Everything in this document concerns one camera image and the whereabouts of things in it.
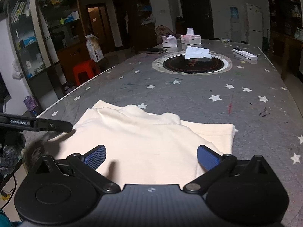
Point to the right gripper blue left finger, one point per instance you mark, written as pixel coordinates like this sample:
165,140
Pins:
86,165

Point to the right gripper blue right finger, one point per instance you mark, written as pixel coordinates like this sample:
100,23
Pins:
217,166

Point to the cream sweatshirt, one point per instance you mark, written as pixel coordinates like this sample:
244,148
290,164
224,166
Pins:
142,148

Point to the pink floral folding fan chair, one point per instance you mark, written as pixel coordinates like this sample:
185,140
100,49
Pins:
162,30

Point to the grey knitted gloved left hand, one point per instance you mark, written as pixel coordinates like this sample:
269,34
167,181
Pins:
12,143

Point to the glass door bookshelf cabinet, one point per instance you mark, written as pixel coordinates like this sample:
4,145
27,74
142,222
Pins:
32,53

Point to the grey star pattern table cover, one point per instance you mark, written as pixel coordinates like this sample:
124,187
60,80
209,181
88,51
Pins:
265,109

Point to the red plastic stool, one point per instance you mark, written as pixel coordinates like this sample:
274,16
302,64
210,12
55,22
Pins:
89,67

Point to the round black induction cooktop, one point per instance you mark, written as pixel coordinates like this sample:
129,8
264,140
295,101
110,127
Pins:
175,63

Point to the white printed paper bag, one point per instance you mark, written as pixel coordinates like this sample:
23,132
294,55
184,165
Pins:
93,48

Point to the white remote control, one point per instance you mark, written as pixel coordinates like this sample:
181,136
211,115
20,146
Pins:
245,54

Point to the white crumpled cloth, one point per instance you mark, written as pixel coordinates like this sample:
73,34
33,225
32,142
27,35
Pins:
195,52

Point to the dark wooden display cabinet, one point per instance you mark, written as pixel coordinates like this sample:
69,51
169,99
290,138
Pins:
64,22

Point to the pink white tissue box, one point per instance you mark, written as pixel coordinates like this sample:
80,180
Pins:
190,38

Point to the dark tablet on table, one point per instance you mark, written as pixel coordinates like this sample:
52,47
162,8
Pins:
153,51

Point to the small white pink box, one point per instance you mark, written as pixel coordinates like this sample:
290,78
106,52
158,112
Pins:
169,41

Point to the water dispenser with blue bottle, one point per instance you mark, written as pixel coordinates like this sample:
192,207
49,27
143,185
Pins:
235,25

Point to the white refrigerator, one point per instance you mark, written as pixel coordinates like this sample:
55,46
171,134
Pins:
254,20

